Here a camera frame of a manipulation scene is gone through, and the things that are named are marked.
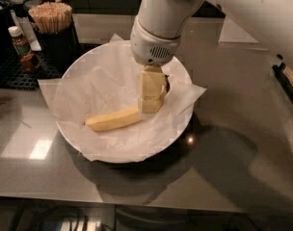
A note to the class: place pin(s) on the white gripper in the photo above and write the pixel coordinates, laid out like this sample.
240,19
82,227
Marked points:
150,47

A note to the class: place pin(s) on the yellow banana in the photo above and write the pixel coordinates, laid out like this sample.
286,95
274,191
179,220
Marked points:
119,119

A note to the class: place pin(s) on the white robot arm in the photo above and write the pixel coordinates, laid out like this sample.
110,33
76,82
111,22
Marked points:
158,26

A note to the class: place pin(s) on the white bowl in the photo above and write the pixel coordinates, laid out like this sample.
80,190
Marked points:
85,64

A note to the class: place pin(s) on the white paper liner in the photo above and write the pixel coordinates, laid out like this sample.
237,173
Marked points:
104,81

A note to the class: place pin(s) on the black chopstick holder cup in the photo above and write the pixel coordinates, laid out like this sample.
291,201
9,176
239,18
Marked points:
61,48

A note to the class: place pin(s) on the bundle of wooden chopsticks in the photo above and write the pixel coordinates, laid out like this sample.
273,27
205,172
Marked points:
52,17

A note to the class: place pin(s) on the small red-brown jar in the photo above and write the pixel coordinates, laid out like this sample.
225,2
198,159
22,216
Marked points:
30,62

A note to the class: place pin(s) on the small brown sauce bottle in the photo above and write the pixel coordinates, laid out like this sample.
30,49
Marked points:
19,41

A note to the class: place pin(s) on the white flat packet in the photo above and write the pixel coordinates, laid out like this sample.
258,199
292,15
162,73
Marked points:
25,25

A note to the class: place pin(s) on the black grid mat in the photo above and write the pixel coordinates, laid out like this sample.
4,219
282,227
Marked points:
14,77

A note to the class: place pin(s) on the black container far left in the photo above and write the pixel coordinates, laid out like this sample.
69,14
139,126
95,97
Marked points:
5,23

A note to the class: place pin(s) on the grey lidded shaker jar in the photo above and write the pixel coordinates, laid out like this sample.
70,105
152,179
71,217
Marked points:
18,7

